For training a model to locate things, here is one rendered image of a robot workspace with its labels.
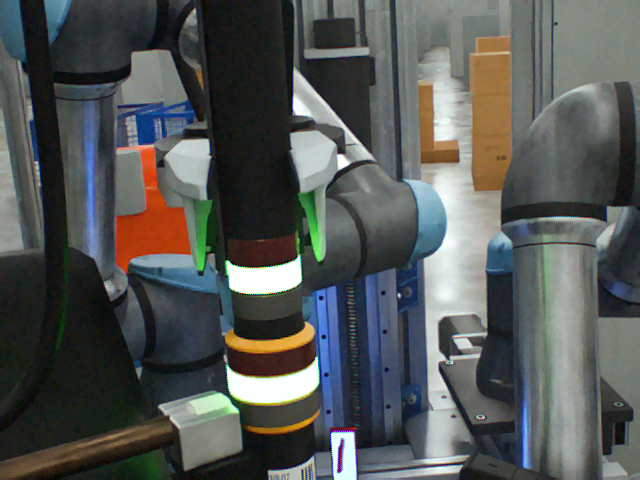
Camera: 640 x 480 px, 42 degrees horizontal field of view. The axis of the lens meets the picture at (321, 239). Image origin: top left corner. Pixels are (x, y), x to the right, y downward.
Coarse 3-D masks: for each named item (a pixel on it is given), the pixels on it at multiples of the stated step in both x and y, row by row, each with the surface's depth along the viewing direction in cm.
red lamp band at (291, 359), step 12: (228, 348) 39; (300, 348) 39; (312, 348) 40; (228, 360) 40; (240, 360) 39; (252, 360) 38; (264, 360) 38; (276, 360) 38; (288, 360) 38; (300, 360) 39; (312, 360) 40; (240, 372) 39; (252, 372) 38; (264, 372) 38; (276, 372) 38; (288, 372) 39
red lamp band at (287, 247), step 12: (228, 240) 38; (276, 240) 38; (288, 240) 38; (228, 252) 39; (240, 252) 38; (252, 252) 38; (264, 252) 37; (276, 252) 38; (288, 252) 38; (240, 264) 38; (252, 264) 38; (264, 264) 38
